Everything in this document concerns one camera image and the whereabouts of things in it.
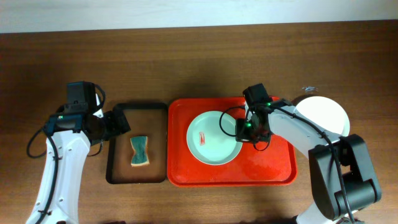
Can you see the black brown tray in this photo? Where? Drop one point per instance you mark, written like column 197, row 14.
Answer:
column 147, row 119

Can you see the white plate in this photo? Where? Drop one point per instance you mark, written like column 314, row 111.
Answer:
column 325, row 112

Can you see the pale green plate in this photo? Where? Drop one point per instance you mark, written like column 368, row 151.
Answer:
column 209, row 138

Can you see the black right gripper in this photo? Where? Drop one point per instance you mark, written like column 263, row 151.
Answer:
column 249, row 135

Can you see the green and yellow sponge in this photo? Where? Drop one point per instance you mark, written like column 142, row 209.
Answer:
column 139, row 146

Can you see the red plastic tray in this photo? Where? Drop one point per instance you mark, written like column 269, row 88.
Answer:
column 273, row 164

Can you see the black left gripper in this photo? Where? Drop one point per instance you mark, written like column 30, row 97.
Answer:
column 118, row 121

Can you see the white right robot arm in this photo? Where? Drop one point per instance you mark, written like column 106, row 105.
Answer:
column 342, row 175

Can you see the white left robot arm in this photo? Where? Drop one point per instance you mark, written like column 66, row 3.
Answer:
column 69, row 136

